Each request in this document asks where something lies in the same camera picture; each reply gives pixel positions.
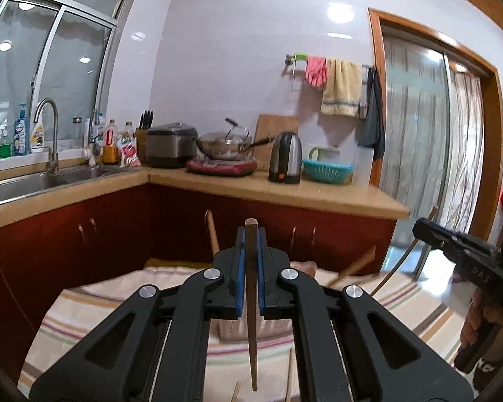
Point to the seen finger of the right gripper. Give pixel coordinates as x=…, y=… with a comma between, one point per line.
x=433, y=234

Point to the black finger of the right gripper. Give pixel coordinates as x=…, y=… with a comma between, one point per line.
x=153, y=347
x=348, y=347

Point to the thin chopstick gripper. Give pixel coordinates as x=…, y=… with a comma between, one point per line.
x=402, y=259

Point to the dark chopstick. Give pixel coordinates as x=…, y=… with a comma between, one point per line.
x=251, y=253

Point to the chopstick leaning in holder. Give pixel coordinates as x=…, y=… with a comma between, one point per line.
x=354, y=267

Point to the wooden chopstick pair right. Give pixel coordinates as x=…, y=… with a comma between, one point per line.
x=288, y=389

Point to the wooden chopstick pair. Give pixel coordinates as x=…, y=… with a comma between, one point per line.
x=236, y=391
x=288, y=389

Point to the striped tablecloth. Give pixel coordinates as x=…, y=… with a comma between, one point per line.
x=79, y=310

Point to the wooden chopstick pair left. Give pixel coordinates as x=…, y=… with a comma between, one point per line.
x=236, y=391

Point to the glass sliding door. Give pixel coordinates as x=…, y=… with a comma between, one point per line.
x=443, y=120

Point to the dark grey hanging cloth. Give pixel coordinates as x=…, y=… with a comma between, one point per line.
x=371, y=133

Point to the teal plastic colander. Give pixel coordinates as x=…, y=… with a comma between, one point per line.
x=324, y=172

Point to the chopstick in holder left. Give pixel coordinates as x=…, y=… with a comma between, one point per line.
x=209, y=222

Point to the red cabinet with countertop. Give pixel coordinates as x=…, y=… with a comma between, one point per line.
x=90, y=232

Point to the steel electric kettle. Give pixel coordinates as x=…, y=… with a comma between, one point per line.
x=286, y=157

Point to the yellow hanging towel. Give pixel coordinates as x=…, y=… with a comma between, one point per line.
x=342, y=91

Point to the red white seasoning bag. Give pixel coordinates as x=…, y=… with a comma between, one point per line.
x=128, y=147

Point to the red induction cooker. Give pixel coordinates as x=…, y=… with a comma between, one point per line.
x=221, y=168

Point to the cooking oil bottle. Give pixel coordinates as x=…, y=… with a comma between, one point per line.
x=110, y=152

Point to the wooden cutting board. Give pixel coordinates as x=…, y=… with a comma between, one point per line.
x=270, y=125

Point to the black rice cooker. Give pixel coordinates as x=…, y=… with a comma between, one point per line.
x=170, y=146

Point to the pink rubber gloves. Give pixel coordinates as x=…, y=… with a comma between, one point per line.
x=316, y=72

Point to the steel wok with lid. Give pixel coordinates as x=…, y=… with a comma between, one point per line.
x=234, y=145

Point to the steel sink basin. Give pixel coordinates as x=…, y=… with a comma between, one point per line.
x=15, y=189

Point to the knife block with knives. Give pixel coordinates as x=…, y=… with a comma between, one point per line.
x=145, y=124

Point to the white spray cleaner bottle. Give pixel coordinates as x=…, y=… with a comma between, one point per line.
x=37, y=137

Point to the green soap bottle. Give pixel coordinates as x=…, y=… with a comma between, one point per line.
x=5, y=147

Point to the blue detergent bottle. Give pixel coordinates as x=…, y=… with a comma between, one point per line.
x=20, y=136

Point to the aluminium sliding window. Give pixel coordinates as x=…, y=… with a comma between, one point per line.
x=53, y=57

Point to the wall towel rack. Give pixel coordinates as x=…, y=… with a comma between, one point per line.
x=296, y=61

